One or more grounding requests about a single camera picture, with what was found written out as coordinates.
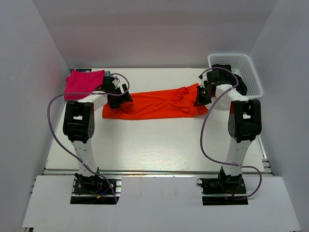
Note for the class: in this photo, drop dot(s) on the white plastic basket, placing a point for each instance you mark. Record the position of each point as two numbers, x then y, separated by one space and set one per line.
242 66

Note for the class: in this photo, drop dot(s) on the black t shirt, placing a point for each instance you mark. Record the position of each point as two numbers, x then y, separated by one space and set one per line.
222 77

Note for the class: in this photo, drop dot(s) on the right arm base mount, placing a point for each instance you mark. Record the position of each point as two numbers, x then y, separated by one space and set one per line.
223 190

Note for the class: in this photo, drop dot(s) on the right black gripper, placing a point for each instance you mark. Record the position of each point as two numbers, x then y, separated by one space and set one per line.
200 100

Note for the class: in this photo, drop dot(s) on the folded grey blue t shirt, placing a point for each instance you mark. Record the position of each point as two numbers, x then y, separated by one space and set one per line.
107 74

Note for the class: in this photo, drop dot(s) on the orange t shirt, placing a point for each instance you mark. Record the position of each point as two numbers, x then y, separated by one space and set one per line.
172 103

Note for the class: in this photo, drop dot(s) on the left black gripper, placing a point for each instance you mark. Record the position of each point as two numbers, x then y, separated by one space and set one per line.
123 98

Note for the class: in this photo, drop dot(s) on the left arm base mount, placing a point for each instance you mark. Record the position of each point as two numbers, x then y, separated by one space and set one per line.
94 190

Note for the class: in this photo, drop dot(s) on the dark blue label plate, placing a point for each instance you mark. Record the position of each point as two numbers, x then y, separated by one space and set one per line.
83 70

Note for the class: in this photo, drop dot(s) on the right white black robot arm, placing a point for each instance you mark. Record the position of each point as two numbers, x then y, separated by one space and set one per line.
244 124

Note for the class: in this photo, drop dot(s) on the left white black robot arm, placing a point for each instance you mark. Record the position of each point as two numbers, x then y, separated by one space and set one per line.
79 119

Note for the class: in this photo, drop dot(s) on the folded pink t shirt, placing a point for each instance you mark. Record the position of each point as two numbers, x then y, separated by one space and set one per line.
82 83

